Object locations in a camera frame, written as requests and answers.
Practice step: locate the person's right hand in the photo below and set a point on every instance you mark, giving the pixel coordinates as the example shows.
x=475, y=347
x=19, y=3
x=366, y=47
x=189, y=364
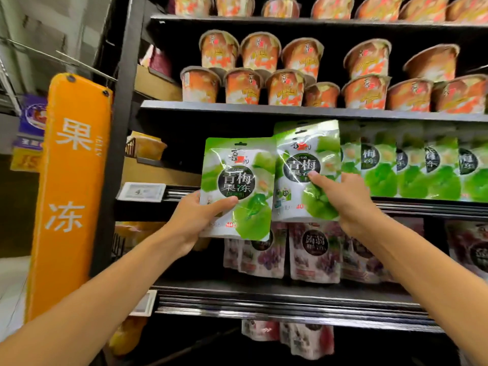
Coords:
x=351, y=206

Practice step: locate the person's left hand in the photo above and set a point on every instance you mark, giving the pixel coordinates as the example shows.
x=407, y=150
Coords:
x=190, y=225

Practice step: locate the row of purple-white bags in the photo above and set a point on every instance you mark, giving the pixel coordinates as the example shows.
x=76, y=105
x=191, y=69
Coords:
x=312, y=251

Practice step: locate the green plum pouch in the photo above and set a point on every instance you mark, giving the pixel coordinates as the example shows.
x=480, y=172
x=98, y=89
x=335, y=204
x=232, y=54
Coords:
x=301, y=152
x=244, y=167

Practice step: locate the row of green-white bags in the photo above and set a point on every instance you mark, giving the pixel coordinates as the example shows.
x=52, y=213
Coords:
x=427, y=164

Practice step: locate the dark grey metal shelf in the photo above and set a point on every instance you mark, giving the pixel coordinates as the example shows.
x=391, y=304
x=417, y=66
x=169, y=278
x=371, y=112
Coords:
x=305, y=110

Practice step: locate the orange jelly cup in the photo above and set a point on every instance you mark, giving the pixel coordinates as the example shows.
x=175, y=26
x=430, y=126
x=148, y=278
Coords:
x=261, y=51
x=242, y=87
x=322, y=95
x=303, y=57

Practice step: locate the stack of orange tubs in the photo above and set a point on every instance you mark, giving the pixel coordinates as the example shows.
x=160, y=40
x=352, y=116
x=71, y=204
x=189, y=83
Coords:
x=366, y=91

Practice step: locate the person's right forearm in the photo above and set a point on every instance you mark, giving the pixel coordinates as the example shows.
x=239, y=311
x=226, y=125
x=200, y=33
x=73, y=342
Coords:
x=434, y=293

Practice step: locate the person's left forearm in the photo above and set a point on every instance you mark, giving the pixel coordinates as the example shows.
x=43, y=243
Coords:
x=91, y=308

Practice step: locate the brown cardboard sheet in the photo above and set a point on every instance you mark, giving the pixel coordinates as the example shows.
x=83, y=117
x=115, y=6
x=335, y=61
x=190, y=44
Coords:
x=160, y=175

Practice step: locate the row of yellow tubs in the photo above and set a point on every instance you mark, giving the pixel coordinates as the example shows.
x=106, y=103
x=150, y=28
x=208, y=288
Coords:
x=133, y=236

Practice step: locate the white price tag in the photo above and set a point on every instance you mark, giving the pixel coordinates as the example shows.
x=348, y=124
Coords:
x=145, y=302
x=141, y=192

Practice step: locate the pink-white jelly bag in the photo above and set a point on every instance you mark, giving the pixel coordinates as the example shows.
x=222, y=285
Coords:
x=259, y=330
x=309, y=340

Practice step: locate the orange aisle sign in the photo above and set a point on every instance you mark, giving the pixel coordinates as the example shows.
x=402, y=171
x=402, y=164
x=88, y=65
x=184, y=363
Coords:
x=65, y=202

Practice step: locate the cardboard box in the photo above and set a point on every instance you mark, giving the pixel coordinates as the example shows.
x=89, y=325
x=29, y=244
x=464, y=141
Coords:
x=156, y=86

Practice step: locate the pink packet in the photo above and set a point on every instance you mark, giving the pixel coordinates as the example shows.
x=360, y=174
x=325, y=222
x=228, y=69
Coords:
x=158, y=63

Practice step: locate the blue hanging banner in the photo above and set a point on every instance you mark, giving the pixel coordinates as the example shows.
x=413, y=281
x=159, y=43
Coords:
x=30, y=122

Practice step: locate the row of orange tubs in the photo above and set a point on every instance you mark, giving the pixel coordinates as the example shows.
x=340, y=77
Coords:
x=335, y=7

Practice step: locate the metal sign bracket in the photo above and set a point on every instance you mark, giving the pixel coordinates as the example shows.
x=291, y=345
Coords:
x=68, y=63

